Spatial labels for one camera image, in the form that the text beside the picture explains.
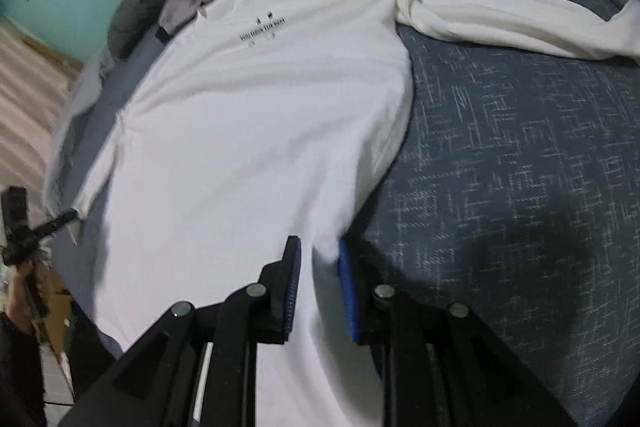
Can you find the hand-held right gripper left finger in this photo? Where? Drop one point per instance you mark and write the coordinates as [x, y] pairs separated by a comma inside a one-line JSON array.
[[292, 287]]

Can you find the dark grey puffer duvet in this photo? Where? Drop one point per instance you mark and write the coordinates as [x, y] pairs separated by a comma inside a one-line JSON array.
[[135, 17]]

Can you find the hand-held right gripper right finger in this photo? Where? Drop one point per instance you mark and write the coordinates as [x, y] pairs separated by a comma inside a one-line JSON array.
[[350, 297]]

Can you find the person's left hand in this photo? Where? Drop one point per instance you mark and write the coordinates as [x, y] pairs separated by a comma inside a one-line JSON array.
[[20, 302]]

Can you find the brown cardboard box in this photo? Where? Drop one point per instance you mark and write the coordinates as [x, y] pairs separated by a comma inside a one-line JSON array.
[[55, 307]]

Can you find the person's left forearm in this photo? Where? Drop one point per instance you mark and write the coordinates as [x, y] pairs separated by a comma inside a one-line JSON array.
[[20, 372]]

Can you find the light grey pillow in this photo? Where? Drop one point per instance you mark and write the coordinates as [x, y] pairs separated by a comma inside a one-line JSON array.
[[80, 92]]

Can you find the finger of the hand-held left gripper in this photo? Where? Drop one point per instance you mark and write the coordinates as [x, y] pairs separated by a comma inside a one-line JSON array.
[[62, 224]]

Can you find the white long-sleeve shirt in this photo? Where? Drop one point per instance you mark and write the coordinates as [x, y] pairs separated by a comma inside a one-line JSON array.
[[250, 132]]

